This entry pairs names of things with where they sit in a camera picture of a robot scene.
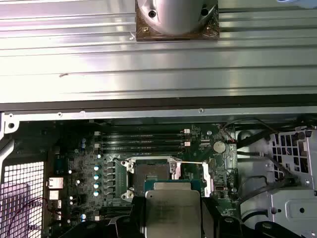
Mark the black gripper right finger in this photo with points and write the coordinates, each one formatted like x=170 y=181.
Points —
x=213 y=223

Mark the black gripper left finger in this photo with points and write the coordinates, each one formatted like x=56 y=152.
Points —
x=123 y=228

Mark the silver-topped CPU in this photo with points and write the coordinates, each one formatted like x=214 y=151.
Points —
x=173 y=215

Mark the metal socket cover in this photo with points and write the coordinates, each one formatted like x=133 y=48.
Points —
x=207 y=178

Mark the white-latched RAM slot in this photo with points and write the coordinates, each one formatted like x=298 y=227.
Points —
x=148 y=131
x=116 y=214
x=148 y=144

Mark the black-latched RAM slot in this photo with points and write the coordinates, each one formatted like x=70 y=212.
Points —
x=116 y=209
x=148 y=137
x=148 y=150

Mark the CPU socket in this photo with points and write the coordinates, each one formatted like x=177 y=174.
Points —
x=151 y=171

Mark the silver round capacitor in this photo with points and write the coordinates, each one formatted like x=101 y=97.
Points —
x=97 y=167
x=96 y=194
x=96 y=186
x=96 y=176

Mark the silver coin cell battery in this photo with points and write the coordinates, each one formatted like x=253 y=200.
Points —
x=219 y=146

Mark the silver rear port block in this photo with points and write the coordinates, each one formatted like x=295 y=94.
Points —
x=55 y=183
x=54 y=195

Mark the green Dell motherboard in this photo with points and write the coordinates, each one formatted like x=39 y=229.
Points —
x=198 y=138

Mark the teal rear port connector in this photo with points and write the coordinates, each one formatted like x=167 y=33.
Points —
x=60 y=166

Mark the perforated metal drive cage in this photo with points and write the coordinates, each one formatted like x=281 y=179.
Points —
x=275 y=138

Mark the black PC case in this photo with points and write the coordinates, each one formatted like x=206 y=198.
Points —
x=148 y=115

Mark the brown square base plate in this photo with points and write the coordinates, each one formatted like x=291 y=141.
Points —
x=141 y=36

